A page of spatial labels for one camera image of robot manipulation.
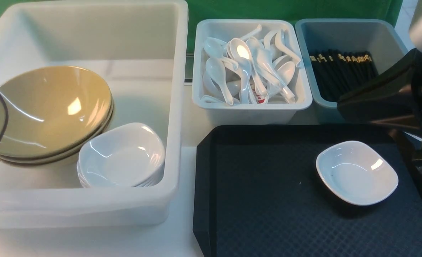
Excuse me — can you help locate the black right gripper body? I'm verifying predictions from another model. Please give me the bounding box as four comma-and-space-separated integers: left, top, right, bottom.
337, 48, 422, 179

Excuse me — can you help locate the white square sauce dish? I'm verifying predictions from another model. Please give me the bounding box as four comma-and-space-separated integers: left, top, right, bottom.
316, 140, 399, 206

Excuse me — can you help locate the tan noodle bowl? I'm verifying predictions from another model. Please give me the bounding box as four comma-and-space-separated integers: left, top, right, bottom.
0, 65, 114, 159

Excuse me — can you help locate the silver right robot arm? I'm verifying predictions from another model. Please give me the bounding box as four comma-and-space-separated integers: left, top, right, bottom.
337, 0, 422, 174

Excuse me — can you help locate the lower stacked tan bowl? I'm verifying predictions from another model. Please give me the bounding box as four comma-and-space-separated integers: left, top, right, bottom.
0, 104, 115, 168

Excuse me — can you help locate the bundle of black chopsticks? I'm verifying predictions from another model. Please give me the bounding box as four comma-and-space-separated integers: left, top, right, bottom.
309, 49, 379, 101

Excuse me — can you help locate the grey-blue chopstick bin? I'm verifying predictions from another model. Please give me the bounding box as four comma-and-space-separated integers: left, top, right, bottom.
295, 19, 408, 124

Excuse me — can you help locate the pile of white spoons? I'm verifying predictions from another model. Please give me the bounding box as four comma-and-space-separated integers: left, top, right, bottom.
200, 24, 301, 107

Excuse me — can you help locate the black serving tray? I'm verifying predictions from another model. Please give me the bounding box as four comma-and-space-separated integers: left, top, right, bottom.
193, 124, 422, 257

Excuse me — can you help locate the white spoon bin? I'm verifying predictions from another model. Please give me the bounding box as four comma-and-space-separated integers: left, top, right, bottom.
192, 19, 313, 126

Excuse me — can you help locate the large white plastic tub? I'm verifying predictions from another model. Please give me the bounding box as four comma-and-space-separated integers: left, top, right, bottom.
0, 0, 188, 229

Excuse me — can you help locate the top stacked white dish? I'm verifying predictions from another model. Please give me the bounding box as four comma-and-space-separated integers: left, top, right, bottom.
78, 122, 166, 188

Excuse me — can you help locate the lower white dishes stack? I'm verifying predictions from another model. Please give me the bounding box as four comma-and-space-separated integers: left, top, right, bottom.
76, 161, 165, 188

